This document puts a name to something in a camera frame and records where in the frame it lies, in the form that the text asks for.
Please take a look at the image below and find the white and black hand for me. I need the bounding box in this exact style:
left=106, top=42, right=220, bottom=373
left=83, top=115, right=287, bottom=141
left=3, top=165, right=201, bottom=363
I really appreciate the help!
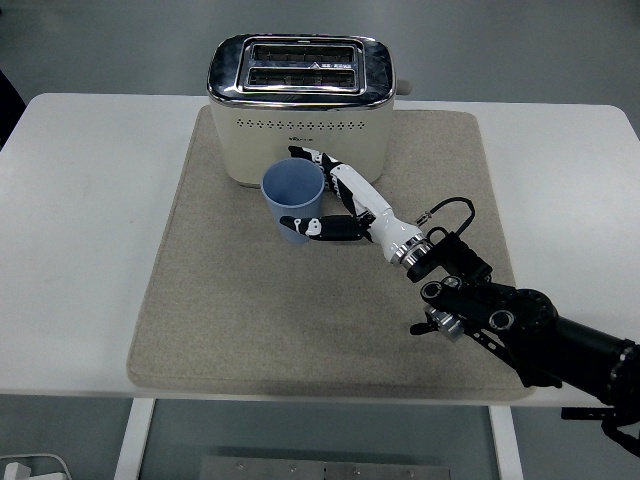
left=279, top=145, right=424, bottom=262

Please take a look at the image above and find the light blue ribbed cup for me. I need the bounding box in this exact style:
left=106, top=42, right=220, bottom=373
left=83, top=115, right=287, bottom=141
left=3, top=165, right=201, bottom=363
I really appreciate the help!
left=260, top=158, right=326, bottom=246

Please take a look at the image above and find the cream and chrome toaster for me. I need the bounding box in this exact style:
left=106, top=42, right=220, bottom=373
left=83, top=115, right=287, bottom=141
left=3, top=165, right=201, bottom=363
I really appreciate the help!
left=206, top=33, right=415, bottom=192

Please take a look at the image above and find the beige fabric mat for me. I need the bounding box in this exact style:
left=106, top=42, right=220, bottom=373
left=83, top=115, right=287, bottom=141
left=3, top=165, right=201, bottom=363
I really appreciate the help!
left=125, top=107, right=540, bottom=402

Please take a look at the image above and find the grey metal plate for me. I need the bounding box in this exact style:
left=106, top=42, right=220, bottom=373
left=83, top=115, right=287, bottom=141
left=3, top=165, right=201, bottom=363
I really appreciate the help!
left=198, top=454, right=454, bottom=480

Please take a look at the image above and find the white table leg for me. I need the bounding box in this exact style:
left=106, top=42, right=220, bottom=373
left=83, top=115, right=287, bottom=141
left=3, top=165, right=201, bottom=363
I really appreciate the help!
left=113, top=398, right=157, bottom=480
left=488, top=405, right=525, bottom=480

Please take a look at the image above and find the black table control panel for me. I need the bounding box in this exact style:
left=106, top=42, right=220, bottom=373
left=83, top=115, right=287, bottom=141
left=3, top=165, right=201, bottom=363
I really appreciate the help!
left=560, top=407, right=609, bottom=421

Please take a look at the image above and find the white box with cable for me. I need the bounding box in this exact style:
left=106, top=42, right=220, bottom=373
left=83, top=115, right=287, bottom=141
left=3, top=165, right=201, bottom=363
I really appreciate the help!
left=0, top=452, right=72, bottom=480

